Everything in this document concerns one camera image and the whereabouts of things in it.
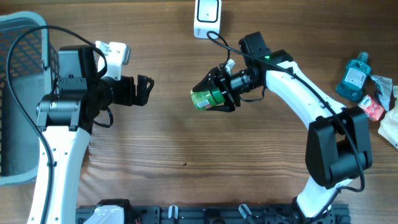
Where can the grey plastic basket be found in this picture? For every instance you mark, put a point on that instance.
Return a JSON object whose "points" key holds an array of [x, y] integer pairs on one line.
{"points": [[27, 72]]}

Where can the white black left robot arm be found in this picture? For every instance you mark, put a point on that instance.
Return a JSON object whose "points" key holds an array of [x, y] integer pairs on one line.
{"points": [[89, 81]]}

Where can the black mounting rail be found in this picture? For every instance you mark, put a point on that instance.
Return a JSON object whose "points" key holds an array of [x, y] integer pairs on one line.
{"points": [[268, 213]]}

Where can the blue mouthwash bottle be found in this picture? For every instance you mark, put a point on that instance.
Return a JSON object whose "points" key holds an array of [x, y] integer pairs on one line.
{"points": [[356, 73]]}

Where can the green lid jar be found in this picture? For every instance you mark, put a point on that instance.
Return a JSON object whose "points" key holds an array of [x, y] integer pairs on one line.
{"points": [[203, 100]]}

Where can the white barcode scanner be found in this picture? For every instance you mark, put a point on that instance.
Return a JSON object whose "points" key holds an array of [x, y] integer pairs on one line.
{"points": [[207, 17]]}

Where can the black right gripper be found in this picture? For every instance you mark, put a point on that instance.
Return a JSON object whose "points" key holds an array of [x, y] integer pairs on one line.
{"points": [[215, 75]]}

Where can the red tissue packet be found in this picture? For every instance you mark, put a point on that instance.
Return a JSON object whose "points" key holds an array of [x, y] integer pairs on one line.
{"points": [[373, 109]]}

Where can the beige bread bag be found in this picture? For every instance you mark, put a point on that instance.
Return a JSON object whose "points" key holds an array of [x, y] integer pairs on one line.
{"points": [[388, 126]]}

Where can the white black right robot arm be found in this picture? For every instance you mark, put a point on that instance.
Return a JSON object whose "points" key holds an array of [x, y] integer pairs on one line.
{"points": [[338, 146]]}

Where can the black red snack packet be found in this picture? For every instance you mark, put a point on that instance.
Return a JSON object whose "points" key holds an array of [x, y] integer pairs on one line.
{"points": [[383, 90]]}

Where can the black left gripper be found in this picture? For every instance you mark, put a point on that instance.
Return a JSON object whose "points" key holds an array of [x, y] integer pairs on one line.
{"points": [[127, 97]]}

